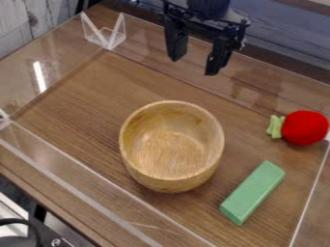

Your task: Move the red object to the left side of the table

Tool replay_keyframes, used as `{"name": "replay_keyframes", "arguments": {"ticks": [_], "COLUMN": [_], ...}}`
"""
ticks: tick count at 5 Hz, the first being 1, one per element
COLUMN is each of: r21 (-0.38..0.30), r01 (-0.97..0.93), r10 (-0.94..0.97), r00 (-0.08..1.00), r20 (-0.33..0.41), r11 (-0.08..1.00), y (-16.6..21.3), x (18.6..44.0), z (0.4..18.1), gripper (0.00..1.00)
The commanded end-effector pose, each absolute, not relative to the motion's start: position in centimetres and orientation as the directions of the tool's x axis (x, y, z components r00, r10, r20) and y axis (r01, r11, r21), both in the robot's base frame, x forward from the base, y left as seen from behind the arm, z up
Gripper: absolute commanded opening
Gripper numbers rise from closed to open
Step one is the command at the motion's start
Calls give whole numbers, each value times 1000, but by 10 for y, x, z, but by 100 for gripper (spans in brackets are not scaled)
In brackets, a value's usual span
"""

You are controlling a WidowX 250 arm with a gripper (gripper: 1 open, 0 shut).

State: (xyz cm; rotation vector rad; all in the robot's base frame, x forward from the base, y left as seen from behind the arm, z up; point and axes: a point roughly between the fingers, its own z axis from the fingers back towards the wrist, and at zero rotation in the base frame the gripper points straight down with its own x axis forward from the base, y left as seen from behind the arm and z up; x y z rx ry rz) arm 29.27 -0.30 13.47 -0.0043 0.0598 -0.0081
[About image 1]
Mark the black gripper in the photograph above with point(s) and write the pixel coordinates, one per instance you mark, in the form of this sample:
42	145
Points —
210	18

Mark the red plush tomato toy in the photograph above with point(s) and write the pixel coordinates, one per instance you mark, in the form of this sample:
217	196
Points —
301	128

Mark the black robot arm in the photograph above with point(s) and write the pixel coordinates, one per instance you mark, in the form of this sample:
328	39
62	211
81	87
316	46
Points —
211	19

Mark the wooden bowl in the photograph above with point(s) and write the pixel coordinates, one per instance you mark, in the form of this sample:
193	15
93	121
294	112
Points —
171	143

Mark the clear acrylic table barrier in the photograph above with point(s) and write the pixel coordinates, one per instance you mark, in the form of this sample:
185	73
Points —
67	94

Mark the green rectangular block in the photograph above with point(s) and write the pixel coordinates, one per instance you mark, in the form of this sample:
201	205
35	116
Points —
252	192

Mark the black metal frame bracket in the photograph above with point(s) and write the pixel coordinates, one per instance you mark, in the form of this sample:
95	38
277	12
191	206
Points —
50	238

